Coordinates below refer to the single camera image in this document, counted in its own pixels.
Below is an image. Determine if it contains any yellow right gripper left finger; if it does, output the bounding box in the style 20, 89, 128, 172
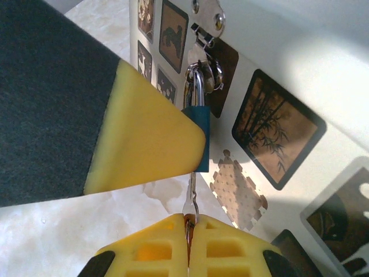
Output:
77, 213, 190, 277

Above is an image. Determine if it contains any blue padlock with chrome shackle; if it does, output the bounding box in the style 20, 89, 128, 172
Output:
181, 62, 211, 173

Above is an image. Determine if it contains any silver key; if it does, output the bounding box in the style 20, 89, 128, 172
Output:
183, 171, 201, 224

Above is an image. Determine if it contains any silver metal hasp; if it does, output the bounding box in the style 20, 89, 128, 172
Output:
186, 0, 228, 95

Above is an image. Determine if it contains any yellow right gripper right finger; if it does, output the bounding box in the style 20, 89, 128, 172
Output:
191, 213, 301, 277

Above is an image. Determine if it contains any white box with picture stickers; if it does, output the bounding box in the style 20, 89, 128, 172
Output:
128, 0, 369, 277

